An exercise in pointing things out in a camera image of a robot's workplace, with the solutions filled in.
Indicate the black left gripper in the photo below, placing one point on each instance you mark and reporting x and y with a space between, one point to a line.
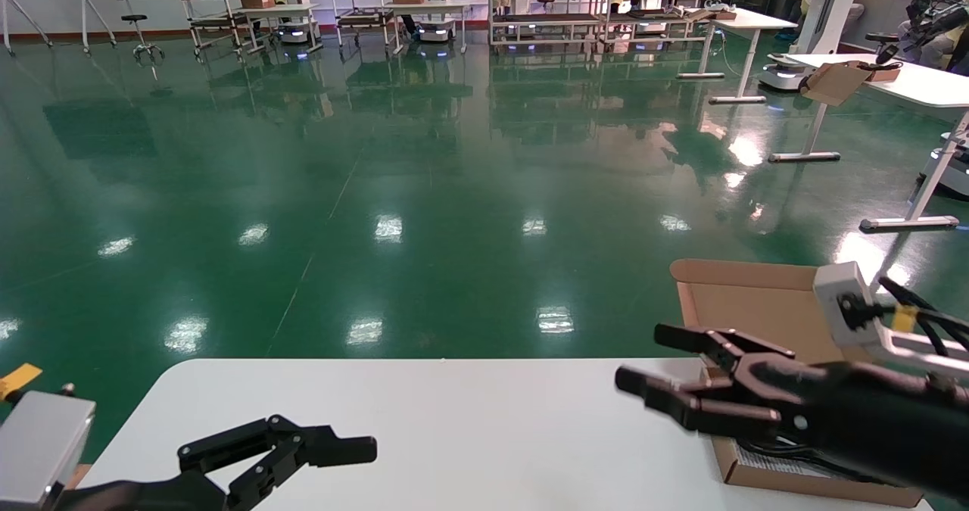
151 496

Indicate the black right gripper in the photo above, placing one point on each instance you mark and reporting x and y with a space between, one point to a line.
870 420

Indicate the brown cardboard storage box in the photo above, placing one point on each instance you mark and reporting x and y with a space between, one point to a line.
742 306

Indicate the white printed manual sheet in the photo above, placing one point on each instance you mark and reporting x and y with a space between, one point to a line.
780 465

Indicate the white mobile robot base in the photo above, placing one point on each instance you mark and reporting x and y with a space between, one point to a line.
437 32
954 174
294 32

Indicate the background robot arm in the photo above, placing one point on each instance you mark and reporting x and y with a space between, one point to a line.
935 23

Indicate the long white table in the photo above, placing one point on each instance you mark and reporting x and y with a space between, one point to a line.
923 87

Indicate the white standing desk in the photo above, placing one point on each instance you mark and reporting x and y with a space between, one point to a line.
757 20

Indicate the flat cardboard pieces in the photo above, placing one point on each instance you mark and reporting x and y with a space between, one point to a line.
711 14

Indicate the metal shelf rack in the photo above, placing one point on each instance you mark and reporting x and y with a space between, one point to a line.
545 19
658 13

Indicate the black round stool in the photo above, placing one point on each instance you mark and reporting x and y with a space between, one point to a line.
878 38
135 19

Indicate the tall white robot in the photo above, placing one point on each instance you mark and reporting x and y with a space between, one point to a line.
825 11

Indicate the seated person in yellow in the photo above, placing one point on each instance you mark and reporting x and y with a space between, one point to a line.
927 51

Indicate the metal trolley cart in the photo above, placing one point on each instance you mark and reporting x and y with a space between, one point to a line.
208 20
363 19

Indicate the white work table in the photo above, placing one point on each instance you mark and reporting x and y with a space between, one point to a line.
428 5
276 9

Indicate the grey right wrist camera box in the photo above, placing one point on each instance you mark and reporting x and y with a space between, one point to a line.
836 284

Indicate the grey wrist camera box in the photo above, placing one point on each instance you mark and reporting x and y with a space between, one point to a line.
38 450
836 284

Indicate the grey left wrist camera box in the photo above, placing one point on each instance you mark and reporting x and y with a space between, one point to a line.
38 450

